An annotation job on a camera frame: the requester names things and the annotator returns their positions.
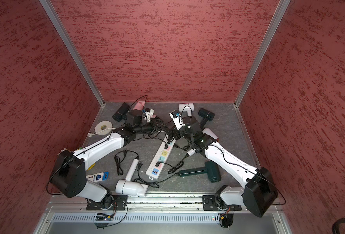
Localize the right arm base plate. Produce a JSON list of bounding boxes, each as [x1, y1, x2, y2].
[[202, 195, 242, 211]]

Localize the dark green hair dryer back right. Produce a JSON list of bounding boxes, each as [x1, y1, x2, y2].
[[198, 108, 215, 129]]

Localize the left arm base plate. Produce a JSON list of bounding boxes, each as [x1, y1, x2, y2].
[[86, 195, 128, 211]]

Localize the white blue box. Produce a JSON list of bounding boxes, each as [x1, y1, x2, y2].
[[86, 172, 109, 183]]

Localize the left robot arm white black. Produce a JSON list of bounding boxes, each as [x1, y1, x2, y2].
[[48, 108, 163, 206]]

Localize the dark green hair dryer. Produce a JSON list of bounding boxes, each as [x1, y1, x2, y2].
[[177, 161, 222, 183], [198, 108, 215, 129]]

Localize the dark green hair dryer front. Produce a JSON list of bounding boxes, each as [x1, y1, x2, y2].
[[177, 161, 222, 183]]

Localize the white power strip coloured sockets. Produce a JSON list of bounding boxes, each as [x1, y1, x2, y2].
[[146, 138, 176, 180]]

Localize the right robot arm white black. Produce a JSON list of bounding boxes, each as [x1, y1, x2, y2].
[[170, 112, 278, 217]]

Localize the black hair dryer back left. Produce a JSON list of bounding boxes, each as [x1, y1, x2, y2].
[[112, 102, 130, 122]]

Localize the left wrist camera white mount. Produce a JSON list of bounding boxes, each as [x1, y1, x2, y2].
[[144, 108, 156, 122]]

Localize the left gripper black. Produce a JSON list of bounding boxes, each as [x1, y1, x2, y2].
[[134, 117, 167, 135]]

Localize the white tape roll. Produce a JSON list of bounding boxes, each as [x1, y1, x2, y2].
[[94, 121, 115, 136]]

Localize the large white hair dryer front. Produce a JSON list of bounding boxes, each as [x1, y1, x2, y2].
[[116, 159, 148, 197]]

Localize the pink hair dryer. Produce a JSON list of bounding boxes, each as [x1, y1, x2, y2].
[[133, 101, 146, 116]]

